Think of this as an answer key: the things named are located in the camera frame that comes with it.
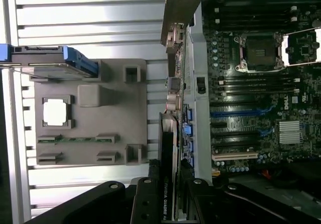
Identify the silver CPU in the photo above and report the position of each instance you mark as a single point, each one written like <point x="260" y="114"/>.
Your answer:
<point x="55" y="112"/>

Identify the grey parts rack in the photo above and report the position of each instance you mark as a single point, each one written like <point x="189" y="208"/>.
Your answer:
<point x="113" y="103"/>

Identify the open PC case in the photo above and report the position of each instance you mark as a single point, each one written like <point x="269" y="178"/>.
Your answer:
<point x="199" y="45"/>

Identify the metal socket cover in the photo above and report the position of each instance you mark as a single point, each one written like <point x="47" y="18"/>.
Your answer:
<point x="286" y="50"/>

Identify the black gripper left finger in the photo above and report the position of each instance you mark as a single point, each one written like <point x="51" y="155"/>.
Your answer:
<point x="145" y="204"/>

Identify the hard disk blue carrier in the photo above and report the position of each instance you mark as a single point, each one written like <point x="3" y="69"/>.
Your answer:
<point x="50" y="55"/>

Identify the CPU socket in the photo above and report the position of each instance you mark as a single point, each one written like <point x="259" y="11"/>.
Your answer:
<point x="260" y="50"/>

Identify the green Dell motherboard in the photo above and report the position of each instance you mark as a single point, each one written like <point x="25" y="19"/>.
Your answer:
<point x="270" y="108"/>

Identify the short black expansion slot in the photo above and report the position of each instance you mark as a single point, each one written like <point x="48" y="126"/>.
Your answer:
<point x="218" y="125"/>

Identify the green RAM stick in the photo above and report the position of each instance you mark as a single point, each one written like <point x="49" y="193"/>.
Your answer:
<point x="75" y="139"/>

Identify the white expansion slot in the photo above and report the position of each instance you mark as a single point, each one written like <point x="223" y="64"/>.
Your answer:
<point x="235" y="157"/>

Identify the RAM slot white latches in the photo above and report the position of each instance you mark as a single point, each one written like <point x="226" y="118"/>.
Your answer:
<point x="253" y="8"/>
<point x="255" y="92"/>
<point x="253" y="19"/>
<point x="255" y="83"/>

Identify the silver chipset heatsink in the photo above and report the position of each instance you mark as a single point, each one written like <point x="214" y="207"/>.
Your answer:
<point x="290" y="132"/>

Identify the RAM slot black latches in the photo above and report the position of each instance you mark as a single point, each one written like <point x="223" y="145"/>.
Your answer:
<point x="255" y="79"/>
<point x="255" y="87"/>
<point x="253" y="24"/>
<point x="253" y="13"/>

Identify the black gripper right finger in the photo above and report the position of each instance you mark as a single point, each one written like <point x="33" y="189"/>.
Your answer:
<point x="200" y="204"/>

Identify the blue expansion slot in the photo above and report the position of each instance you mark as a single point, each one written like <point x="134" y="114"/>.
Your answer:
<point x="235" y="113"/>

